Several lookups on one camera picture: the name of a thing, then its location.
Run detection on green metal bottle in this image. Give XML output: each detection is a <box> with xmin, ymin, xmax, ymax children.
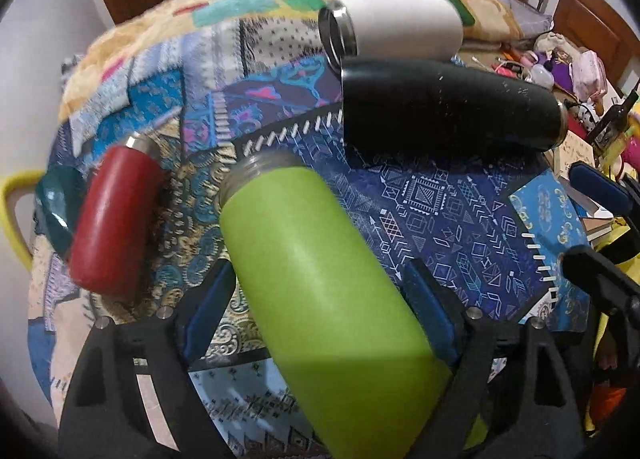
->
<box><xmin>219</xmin><ymin>150</ymin><xmax>451</xmax><ymax>458</ymax></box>

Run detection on dark teal cup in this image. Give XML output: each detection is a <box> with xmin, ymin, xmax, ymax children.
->
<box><xmin>35</xmin><ymin>165</ymin><xmax>87</xmax><ymax>260</ymax></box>

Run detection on dark glass bottle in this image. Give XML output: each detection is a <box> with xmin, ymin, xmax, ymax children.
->
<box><xmin>586</xmin><ymin>87</ymin><xmax>639</xmax><ymax>156</ymax></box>

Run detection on pink pouch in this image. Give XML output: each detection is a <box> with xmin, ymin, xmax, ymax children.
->
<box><xmin>572</xmin><ymin>50</ymin><xmax>608</xmax><ymax>101</ymax></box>

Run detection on blue patchwork bed cloth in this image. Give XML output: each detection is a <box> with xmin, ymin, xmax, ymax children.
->
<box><xmin>29</xmin><ymin>35</ymin><xmax>589</xmax><ymax>458</ymax></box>

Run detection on purple plush toy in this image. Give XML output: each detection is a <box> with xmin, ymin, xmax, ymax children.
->
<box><xmin>539</xmin><ymin>52</ymin><xmax>574</xmax><ymax>93</ymax></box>

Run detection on red metal bottle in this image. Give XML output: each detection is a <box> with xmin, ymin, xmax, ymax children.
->
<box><xmin>68</xmin><ymin>133</ymin><xmax>165</xmax><ymax>300</ymax></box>

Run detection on wooden bed headboard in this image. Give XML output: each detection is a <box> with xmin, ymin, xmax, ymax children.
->
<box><xmin>538</xmin><ymin>0</ymin><xmax>639</xmax><ymax>92</ymax></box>

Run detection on black metal bottle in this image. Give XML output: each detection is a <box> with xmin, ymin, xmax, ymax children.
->
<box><xmin>341</xmin><ymin>57</ymin><xmax>568</xmax><ymax>163</ymax></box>

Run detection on white metal bottle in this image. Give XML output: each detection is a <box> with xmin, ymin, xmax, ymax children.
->
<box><xmin>318</xmin><ymin>0</ymin><xmax>463</xmax><ymax>73</ymax></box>

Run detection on yellow chair frame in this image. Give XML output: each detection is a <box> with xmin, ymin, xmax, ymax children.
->
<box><xmin>0</xmin><ymin>170</ymin><xmax>44</xmax><ymax>271</ymax></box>

